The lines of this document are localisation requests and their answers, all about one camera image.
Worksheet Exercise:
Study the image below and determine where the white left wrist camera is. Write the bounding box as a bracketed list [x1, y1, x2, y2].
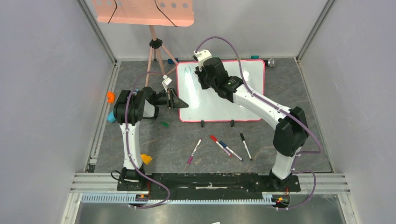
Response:
[162, 75, 172, 92]

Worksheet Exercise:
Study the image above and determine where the orange block at left rail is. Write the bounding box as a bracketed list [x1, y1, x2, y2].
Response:
[106, 91, 115, 104]

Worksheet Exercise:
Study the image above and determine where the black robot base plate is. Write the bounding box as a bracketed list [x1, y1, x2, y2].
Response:
[134, 173, 301, 200]

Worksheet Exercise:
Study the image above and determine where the blue marker pen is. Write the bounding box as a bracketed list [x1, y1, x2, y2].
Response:
[219, 141, 243, 161]

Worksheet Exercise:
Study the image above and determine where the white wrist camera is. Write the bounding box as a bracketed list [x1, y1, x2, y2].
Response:
[193, 49, 212, 70]
[162, 75, 172, 92]

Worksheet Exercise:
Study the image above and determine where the black marker pen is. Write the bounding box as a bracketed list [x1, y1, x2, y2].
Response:
[240, 133, 253, 161]

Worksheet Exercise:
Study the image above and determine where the black flashlight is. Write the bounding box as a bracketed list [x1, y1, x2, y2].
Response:
[263, 58, 275, 68]

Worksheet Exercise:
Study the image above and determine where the yellow orange stepped block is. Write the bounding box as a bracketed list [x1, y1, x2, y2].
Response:
[141, 154, 153, 165]

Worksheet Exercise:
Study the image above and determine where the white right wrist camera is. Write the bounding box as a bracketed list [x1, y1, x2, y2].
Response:
[193, 49, 212, 70]

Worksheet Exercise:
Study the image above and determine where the purple marker pen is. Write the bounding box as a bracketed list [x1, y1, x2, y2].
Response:
[187, 138, 202, 164]

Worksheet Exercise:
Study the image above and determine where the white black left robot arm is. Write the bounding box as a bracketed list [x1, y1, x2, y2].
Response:
[113, 87, 189, 191]

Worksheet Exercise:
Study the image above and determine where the large cyan toy marker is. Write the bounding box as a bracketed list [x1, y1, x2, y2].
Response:
[106, 89, 140, 124]

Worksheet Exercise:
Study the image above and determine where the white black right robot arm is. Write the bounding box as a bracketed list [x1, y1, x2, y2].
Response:
[194, 56, 308, 191]

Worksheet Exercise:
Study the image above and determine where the pink framed whiteboard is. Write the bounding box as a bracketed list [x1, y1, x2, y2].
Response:
[176, 59, 266, 122]

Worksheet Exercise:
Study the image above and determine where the blue block behind stand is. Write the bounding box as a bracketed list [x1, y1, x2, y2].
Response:
[168, 58, 179, 64]

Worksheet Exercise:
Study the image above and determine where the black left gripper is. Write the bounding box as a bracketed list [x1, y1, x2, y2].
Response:
[152, 88, 189, 110]

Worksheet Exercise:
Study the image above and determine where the red marker pen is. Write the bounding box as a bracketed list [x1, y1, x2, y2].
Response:
[210, 135, 232, 157]

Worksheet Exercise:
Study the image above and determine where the pink music stand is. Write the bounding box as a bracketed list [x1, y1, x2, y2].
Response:
[92, 0, 194, 86]

